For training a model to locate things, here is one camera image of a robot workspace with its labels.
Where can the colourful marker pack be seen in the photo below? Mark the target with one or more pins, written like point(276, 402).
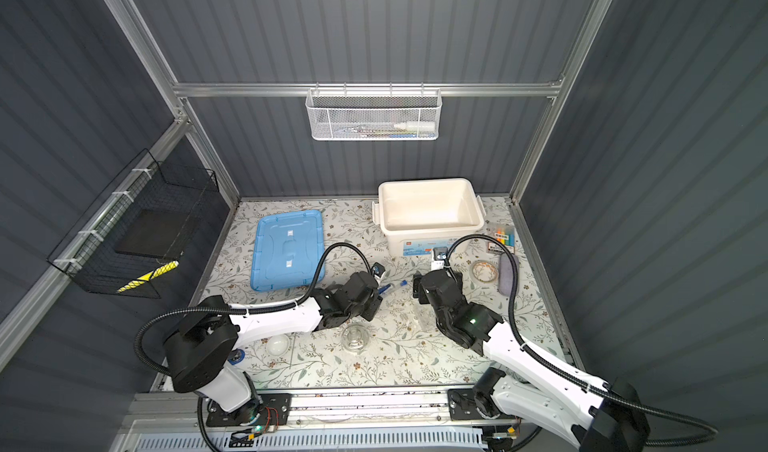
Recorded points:
point(504, 235)

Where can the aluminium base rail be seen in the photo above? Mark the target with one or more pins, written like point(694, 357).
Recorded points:
point(378, 406)

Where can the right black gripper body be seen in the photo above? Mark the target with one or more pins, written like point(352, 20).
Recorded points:
point(418, 286)

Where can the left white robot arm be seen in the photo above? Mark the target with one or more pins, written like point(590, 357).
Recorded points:
point(198, 350)

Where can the black wire wall basket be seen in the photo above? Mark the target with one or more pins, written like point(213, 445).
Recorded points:
point(86, 254)

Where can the blue plastic bin lid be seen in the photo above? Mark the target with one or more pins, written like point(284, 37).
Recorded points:
point(287, 250)

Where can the clear tape roll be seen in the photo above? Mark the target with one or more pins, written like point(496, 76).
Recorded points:
point(484, 271)

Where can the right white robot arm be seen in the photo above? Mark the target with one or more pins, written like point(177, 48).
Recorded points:
point(518, 385)

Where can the white bottle in basket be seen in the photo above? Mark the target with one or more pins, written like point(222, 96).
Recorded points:
point(428, 127)

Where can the blue black small device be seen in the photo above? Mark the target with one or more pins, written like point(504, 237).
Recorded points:
point(236, 356)

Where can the black pad in basket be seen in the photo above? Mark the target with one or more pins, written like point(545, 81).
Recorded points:
point(158, 234)

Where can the white plastic storage bin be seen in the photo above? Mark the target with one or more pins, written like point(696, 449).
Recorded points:
point(417, 216)

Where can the grey eyeglass case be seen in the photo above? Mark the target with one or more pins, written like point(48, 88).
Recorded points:
point(508, 269)

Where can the yellow black striped item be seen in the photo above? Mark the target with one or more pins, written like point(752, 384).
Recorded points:
point(148, 277)

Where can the white wire mesh basket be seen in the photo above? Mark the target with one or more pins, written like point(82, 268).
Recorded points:
point(345, 117)

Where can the white round dish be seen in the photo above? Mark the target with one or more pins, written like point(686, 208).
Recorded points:
point(278, 345)

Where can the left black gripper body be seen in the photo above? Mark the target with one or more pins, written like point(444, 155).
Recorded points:
point(369, 310)

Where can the clear test tube rack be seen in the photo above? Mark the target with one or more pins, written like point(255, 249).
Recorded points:
point(425, 319)

